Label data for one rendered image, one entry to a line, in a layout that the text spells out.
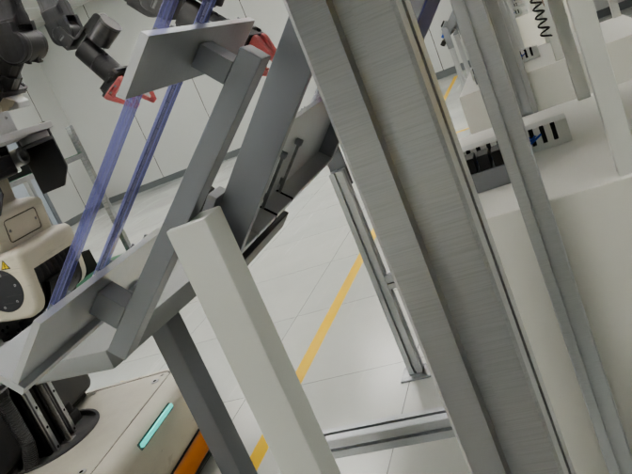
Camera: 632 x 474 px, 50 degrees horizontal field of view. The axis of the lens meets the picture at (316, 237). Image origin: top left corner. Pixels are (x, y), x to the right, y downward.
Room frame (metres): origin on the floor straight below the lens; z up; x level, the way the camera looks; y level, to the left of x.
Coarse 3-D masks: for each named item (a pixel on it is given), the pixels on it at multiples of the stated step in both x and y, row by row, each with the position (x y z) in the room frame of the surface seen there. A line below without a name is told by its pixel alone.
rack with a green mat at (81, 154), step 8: (72, 128) 3.79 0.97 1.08; (72, 136) 3.77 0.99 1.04; (80, 144) 3.79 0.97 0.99; (80, 152) 3.76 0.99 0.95; (72, 160) 3.68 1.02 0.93; (88, 160) 3.79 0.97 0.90; (88, 168) 3.77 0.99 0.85; (24, 176) 3.33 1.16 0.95; (32, 176) 3.37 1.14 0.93; (96, 176) 3.79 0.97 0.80; (16, 184) 3.25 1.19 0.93; (24, 184) 3.93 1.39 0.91; (32, 184) 3.95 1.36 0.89; (32, 192) 3.93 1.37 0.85; (104, 200) 3.77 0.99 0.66; (112, 208) 3.79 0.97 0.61; (48, 216) 3.95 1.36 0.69; (112, 216) 3.77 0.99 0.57; (128, 240) 3.79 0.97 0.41; (128, 248) 3.77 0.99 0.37
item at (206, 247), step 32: (192, 224) 0.87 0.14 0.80; (224, 224) 0.90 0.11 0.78; (192, 256) 0.87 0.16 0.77; (224, 256) 0.87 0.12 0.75; (224, 288) 0.87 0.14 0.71; (256, 288) 0.91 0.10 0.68; (224, 320) 0.87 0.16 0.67; (256, 320) 0.87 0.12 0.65; (224, 352) 0.88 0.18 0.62; (256, 352) 0.87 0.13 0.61; (256, 384) 0.87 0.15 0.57; (288, 384) 0.88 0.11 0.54; (256, 416) 0.88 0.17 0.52; (288, 416) 0.86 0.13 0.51; (288, 448) 0.87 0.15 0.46; (320, 448) 0.89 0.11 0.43
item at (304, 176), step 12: (312, 156) 1.73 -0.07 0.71; (324, 156) 1.76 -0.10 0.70; (300, 168) 1.62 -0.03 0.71; (312, 168) 1.65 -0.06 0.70; (288, 180) 1.53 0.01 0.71; (300, 180) 1.55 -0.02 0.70; (312, 180) 1.61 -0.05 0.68; (276, 192) 1.44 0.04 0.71; (288, 192) 1.46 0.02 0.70; (300, 192) 1.51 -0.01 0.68; (276, 204) 1.38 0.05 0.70; (288, 204) 1.42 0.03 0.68; (264, 216) 1.31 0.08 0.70; (276, 216) 1.35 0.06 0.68; (252, 228) 1.25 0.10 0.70; (264, 228) 1.27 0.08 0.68; (252, 240) 1.20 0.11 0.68
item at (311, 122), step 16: (304, 112) 1.37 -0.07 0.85; (320, 112) 1.55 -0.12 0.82; (304, 128) 1.45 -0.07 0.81; (320, 128) 1.65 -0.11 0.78; (288, 144) 1.36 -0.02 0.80; (304, 144) 1.53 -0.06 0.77; (320, 144) 1.76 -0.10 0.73; (288, 160) 1.43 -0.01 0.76; (304, 160) 1.63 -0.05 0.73; (272, 176) 1.34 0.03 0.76; (288, 176) 1.52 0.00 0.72; (272, 192) 1.42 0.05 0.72
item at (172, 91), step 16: (208, 0) 0.85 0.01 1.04; (208, 16) 0.86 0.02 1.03; (176, 96) 0.89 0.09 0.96; (160, 112) 0.89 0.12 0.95; (160, 128) 0.89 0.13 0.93; (144, 160) 0.90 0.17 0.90; (144, 176) 0.92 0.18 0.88; (128, 192) 0.92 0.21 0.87; (128, 208) 0.92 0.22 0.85; (112, 240) 0.94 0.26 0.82
